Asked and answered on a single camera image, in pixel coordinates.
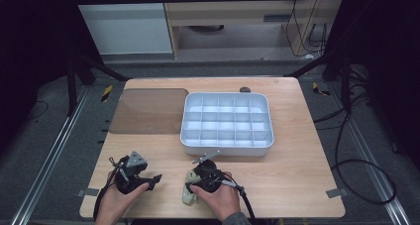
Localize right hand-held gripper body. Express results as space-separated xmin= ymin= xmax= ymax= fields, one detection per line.
xmin=191 ymin=149 xmax=230 ymax=194

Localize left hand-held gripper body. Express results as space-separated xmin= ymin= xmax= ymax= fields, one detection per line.
xmin=113 ymin=150 xmax=150 ymax=196

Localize light green sock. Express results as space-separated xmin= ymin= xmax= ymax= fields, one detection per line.
xmin=181 ymin=169 xmax=204 ymax=206

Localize person's right hand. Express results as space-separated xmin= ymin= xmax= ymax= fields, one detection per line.
xmin=189 ymin=171 xmax=242 ymax=223

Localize person's left hand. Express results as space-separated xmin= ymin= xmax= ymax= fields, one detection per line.
xmin=94 ymin=170 xmax=151 ymax=225

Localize grey tape piece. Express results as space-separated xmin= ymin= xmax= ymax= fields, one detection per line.
xmin=75 ymin=187 xmax=99 ymax=198
xmin=325 ymin=187 xmax=350 ymax=199

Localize white compartment storage box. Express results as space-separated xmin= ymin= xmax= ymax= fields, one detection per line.
xmin=179 ymin=91 xmax=275 ymax=158

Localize brown translucent lid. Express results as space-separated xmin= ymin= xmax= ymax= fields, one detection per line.
xmin=108 ymin=87 xmax=190 ymax=136

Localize yellow black striped tape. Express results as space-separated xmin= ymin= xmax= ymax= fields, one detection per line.
xmin=100 ymin=84 xmax=114 ymax=104
xmin=311 ymin=81 xmax=331 ymax=97

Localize black metal stand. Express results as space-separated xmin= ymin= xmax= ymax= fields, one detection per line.
xmin=63 ymin=51 xmax=132 ymax=118
xmin=283 ymin=50 xmax=354 ymax=113

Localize white cabinet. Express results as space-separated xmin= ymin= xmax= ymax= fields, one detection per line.
xmin=68 ymin=0 xmax=174 ymax=56

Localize black curtain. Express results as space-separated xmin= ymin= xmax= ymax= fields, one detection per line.
xmin=0 ymin=0 xmax=102 ymax=157
xmin=325 ymin=0 xmax=420 ymax=173

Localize light wooden desk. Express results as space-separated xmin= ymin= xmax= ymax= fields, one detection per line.
xmin=159 ymin=0 xmax=349 ymax=59

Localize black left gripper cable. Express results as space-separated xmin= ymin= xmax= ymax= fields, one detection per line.
xmin=92 ymin=156 xmax=130 ymax=222

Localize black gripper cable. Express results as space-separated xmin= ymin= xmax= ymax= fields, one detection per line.
xmin=220 ymin=179 xmax=258 ymax=225
xmin=92 ymin=156 xmax=130 ymax=222

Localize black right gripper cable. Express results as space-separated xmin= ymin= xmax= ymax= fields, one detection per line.
xmin=220 ymin=179 xmax=258 ymax=225

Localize metal floor rail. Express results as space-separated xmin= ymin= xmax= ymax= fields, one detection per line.
xmin=330 ymin=82 xmax=412 ymax=225
xmin=9 ymin=85 xmax=91 ymax=225

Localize thin black floor cable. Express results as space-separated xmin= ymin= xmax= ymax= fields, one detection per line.
xmin=27 ymin=100 xmax=51 ymax=122

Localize black looped floor cable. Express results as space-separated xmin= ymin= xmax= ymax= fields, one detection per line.
xmin=312 ymin=80 xmax=397 ymax=206

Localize black hanging cables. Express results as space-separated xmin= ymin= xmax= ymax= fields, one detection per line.
xmin=284 ymin=0 xmax=329 ymax=58

